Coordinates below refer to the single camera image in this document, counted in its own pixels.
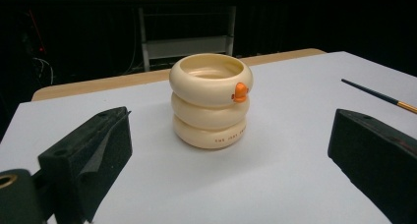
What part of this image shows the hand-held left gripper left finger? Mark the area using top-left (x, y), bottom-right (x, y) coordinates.
top-left (37, 105), bottom-right (134, 224)

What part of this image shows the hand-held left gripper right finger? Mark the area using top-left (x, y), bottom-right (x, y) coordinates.
top-left (328, 108), bottom-right (417, 224)

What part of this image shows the black handled paint brush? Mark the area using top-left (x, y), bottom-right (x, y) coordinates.
top-left (340, 78), bottom-right (417, 115)

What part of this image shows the cream ringed duck pen holder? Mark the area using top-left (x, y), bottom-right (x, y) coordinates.
top-left (168, 52), bottom-right (255, 150)

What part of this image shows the white table mat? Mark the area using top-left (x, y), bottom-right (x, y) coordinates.
top-left (0, 50), bottom-right (417, 224)

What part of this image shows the white cable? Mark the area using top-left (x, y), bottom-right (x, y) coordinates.
top-left (31, 56), bottom-right (55, 86)

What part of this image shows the red cable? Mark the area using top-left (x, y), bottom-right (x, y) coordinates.
top-left (20, 0), bottom-right (46, 53)

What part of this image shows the desk with white metal frame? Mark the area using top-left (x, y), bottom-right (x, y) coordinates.
top-left (118, 0), bottom-right (280, 73)

